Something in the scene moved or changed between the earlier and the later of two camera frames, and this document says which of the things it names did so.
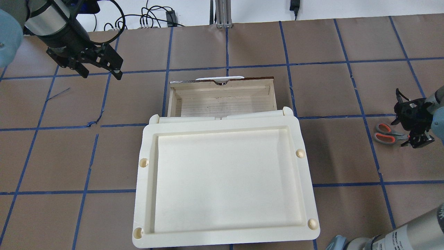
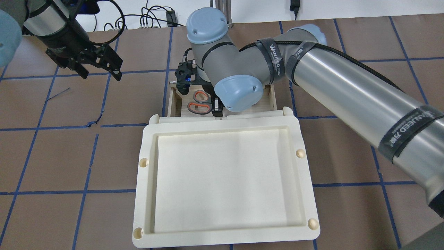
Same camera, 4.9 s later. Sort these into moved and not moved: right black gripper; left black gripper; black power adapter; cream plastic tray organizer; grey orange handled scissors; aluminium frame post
Moved: grey orange handled scissors; right black gripper
Not moved: black power adapter; aluminium frame post; left black gripper; cream plastic tray organizer
